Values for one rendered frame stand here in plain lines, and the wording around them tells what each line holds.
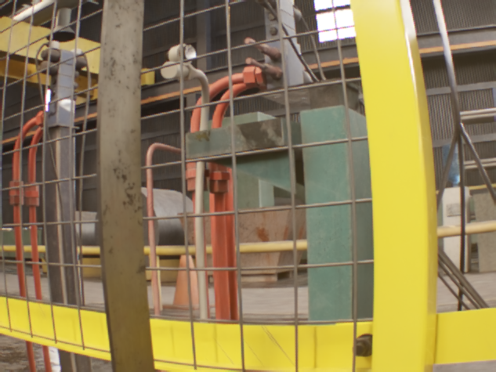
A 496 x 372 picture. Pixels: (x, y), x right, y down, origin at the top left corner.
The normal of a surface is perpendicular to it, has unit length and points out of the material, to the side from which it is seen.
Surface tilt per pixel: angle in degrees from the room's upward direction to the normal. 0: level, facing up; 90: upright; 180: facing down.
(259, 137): 90
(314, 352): 90
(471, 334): 90
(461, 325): 90
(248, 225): 100
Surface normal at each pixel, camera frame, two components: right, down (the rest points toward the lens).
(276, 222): -0.41, 0.08
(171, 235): 0.85, 0.00
